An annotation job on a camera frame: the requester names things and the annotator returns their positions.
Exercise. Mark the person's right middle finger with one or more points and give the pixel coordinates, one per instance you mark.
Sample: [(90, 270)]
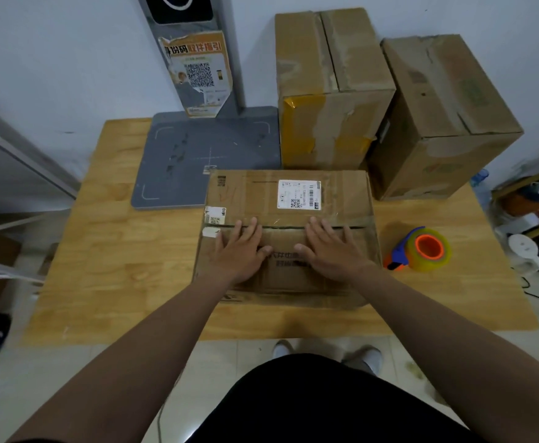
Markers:
[(326, 230)]

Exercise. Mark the cardboard box white label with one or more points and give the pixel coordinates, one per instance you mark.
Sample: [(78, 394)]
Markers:
[(260, 193)]

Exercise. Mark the person's right little finger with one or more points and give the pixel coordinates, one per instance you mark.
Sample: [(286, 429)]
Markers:
[(350, 242)]

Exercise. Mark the person's right forearm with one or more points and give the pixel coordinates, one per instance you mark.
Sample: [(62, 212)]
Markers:
[(458, 359)]

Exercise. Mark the person's right thumb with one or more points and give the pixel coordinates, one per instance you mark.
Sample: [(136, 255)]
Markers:
[(304, 252)]

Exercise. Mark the grey scanner stand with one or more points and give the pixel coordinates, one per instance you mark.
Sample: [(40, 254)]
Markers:
[(195, 156)]

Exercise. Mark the grey metal rack frame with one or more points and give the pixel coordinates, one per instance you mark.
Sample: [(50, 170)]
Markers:
[(20, 156)]

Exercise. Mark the person's left hand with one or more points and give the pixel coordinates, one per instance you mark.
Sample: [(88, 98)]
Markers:
[(237, 256)]

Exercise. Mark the wooden shelf frame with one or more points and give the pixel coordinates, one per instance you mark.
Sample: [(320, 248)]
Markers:
[(528, 179)]

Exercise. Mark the white electric kettle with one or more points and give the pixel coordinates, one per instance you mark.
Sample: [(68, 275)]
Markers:
[(525, 253)]

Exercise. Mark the person's left little finger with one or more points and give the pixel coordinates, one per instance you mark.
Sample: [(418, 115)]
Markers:
[(220, 242)]

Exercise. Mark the person's white right shoe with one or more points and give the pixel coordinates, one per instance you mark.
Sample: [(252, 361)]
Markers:
[(366, 359)]

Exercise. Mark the blue water bottle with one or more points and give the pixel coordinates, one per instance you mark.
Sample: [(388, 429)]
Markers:
[(481, 186)]

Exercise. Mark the torn orange paper sticker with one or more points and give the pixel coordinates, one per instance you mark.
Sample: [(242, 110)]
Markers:
[(200, 73)]

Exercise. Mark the person's white left shoe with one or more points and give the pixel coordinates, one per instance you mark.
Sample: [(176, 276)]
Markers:
[(282, 349)]

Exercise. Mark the clear yellowish tape roll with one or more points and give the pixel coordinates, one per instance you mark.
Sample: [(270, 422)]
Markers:
[(442, 260)]

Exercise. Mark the person's left thumb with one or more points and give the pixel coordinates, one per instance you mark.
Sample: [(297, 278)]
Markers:
[(264, 253)]

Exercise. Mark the person's white shoe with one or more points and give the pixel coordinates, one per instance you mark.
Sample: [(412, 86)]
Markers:
[(366, 359), (282, 349)]

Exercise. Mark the person's right hand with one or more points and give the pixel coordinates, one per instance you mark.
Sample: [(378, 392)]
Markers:
[(336, 258)]

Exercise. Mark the person's black clothing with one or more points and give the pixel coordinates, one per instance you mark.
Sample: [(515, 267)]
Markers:
[(324, 405)]

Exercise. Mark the orange blue tape dispenser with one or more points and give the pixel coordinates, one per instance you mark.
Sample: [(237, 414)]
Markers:
[(401, 253)]

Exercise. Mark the large worn cardboard box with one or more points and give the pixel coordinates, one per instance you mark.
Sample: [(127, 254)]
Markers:
[(445, 124)]

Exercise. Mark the person's left forearm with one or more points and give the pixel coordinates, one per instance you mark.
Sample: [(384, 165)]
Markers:
[(135, 359)]

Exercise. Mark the tall cardboard box yellow tape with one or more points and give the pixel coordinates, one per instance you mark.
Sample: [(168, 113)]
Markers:
[(334, 87)]

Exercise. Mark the person's left middle finger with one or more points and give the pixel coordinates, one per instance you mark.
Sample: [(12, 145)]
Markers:
[(246, 234)]

